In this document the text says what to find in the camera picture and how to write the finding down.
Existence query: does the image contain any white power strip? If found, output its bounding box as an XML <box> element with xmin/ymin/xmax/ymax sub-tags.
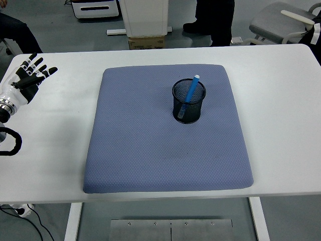
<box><xmin>10</xmin><ymin>203</ymin><xmax>35</xmax><ymax>218</ymax></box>

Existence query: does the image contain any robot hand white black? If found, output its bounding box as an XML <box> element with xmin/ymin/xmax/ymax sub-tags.
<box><xmin>0</xmin><ymin>52</ymin><xmax>59</xmax><ymax>107</ymax></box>

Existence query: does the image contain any blue marker with white cap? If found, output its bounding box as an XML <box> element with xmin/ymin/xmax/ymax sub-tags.
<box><xmin>177</xmin><ymin>74</ymin><xmax>201</xmax><ymax>120</ymax></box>

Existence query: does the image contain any white grey office chair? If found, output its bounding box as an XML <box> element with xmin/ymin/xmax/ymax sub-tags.
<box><xmin>230</xmin><ymin>2</ymin><xmax>321</xmax><ymax>46</ymax></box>

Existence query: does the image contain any black floor cable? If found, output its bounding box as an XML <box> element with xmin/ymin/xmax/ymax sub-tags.
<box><xmin>0</xmin><ymin>205</ymin><xmax>55</xmax><ymax>241</ymax></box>

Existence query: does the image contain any black mesh pen holder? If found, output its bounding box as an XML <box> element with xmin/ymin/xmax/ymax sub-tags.
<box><xmin>172</xmin><ymin>78</ymin><xmax>207</xmax><ymax>125</ymax></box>

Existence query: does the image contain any black garment with white tag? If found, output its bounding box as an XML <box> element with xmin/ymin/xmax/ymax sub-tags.
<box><xmin>298</xmin><ymin>23</ymin><xmax>321</xmax><ymax>51</ymax></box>

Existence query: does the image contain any white floor base bar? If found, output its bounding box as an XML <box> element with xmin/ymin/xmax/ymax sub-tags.
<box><xmin>106</xmin><ymin>26</ymin><xmax>173</xmax><ymax>36</ymax></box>

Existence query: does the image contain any white appliance with black slot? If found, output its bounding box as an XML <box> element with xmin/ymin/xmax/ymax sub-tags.
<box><xmin>70</xmin><ymin>0</ymin><xmax>120</xmax><ymax>20</ymax></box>

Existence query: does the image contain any blue-grey textured mat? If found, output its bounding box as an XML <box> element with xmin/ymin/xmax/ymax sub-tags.
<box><xmin>82</xmin><ymin>64</ymin><xmax>254</xmax><ymax>194</ymax></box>

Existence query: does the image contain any white table leg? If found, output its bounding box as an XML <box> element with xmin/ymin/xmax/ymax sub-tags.
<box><xmin>64</xmin><ymin>202</ymin><xmax>83</xmax><ymax>241</ymax></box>
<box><xmin>248</xmin><ymin>197</ymin><xmax>271</xmax><ymax>241</ymax></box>

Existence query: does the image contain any brown cardboard box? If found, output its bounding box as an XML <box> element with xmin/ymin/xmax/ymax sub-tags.
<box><xmin>127</xmin><ymin>36</ymin><xmax>166</xmax><ymax>50</ymax></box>

